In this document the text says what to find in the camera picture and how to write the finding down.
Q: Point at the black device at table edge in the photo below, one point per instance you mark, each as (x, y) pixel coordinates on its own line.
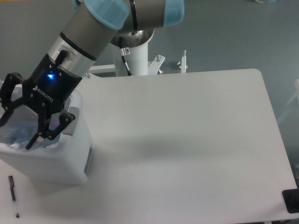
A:
(291, 199)

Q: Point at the white pedestal foot bracket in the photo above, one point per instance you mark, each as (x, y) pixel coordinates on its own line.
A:
(182, 65)

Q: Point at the white trash can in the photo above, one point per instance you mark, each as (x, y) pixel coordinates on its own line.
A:
(68, 162)

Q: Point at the clear plastic water bottle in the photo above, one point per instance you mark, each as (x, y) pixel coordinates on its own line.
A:
(18, 134)

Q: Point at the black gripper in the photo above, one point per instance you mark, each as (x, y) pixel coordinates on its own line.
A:
(50, 88)

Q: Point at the black pen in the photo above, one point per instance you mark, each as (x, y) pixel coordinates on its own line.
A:
(11, 183)

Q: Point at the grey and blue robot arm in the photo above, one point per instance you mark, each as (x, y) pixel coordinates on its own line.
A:
(92, 27)

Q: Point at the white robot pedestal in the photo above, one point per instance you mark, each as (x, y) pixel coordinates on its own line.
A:
(130, 54)

